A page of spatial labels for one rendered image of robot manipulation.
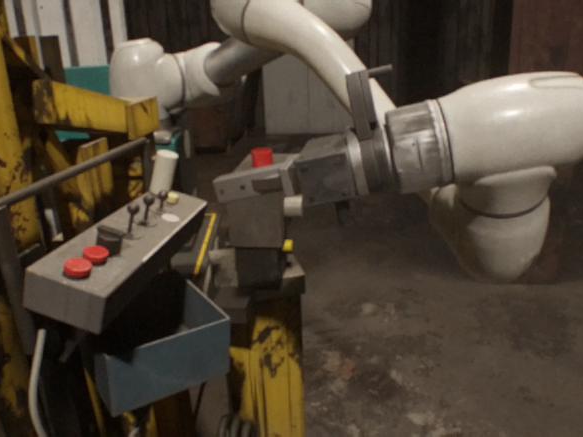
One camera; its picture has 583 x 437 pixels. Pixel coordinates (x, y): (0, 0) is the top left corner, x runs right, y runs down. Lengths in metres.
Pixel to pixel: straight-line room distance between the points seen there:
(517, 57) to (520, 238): 1.59
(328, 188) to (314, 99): 5.24
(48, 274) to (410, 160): 0.36
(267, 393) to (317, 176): 0.70
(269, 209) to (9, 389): 0.47
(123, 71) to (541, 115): 1.13
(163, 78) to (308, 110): 4.37
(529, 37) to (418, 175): 1.69
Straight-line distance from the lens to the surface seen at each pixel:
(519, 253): 0.62
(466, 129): 0.50
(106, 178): 0.74
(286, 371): 1.08
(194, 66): 1.44
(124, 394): 0.67
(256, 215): 0.85
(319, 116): 5.74
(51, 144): 0.67
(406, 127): 0.50
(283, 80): 5.73
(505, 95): 0.51
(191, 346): 0.67
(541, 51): 2.17
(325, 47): 0.74
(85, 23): 1.71
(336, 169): 0.47
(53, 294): 0.52
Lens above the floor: 1.07
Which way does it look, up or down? 20 degrees down
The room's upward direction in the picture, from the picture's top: 2 degrees counter-clockwise
